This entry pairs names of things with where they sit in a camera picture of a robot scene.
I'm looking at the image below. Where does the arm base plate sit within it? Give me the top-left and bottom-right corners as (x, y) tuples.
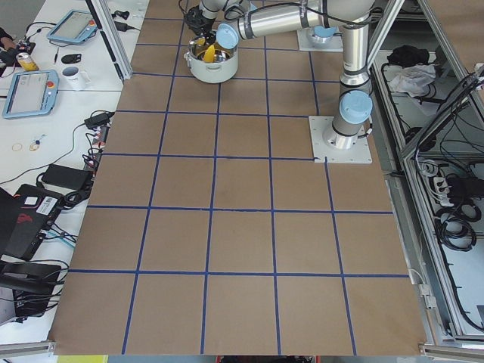
(309, 116), (372, 164)
(297, 26), (343, 53)

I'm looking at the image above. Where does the yellow corn cob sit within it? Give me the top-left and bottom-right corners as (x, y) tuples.
(195, 38), (216, 63)

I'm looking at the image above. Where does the black power adapter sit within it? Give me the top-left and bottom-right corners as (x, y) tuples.
(84, 111), (115, 129)

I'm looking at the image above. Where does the blue teach pendant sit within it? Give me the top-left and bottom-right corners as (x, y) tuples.
(2, 70), (59, 119)
(47, 10), (98, 45)

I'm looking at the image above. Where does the blue teach pendant far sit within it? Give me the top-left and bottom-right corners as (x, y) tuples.
(47, 10), (98, 45)

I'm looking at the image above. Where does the aluminium frame post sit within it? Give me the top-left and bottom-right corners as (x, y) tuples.
(85, 0), (132, 82)

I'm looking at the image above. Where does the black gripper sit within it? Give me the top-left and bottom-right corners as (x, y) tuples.
(184, 8), (218, 36)

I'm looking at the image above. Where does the yellow drink can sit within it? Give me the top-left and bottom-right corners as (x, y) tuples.
(16, 52), (39, 72)

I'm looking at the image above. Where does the white cloth pile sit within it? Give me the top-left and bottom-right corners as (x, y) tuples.
(389, 65), (436, 97)

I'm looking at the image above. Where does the blue teach pendant near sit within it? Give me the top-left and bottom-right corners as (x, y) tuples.
(2, 70), (59, 119)

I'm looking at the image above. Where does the black laptop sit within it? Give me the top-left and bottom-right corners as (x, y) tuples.
(1, 184), (64, 261)

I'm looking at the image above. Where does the black round puck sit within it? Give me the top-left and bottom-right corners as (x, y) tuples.
(61, 54), (82, 64)

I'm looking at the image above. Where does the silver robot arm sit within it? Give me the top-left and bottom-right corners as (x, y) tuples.
(198, 0), (252, 20)
(182, 0), (374, 150)

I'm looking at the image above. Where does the black cable coil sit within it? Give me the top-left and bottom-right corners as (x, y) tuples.
(434, 211), (478, 252)

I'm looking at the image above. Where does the white mug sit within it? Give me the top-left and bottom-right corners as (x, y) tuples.
(62, 66), (92, 91)

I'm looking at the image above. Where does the pale green cooking pot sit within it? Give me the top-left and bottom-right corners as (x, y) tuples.
(184, 36), (239, 83)

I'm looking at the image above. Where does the black power brick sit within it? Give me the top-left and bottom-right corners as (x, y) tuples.
(41, 164), (92, 190)

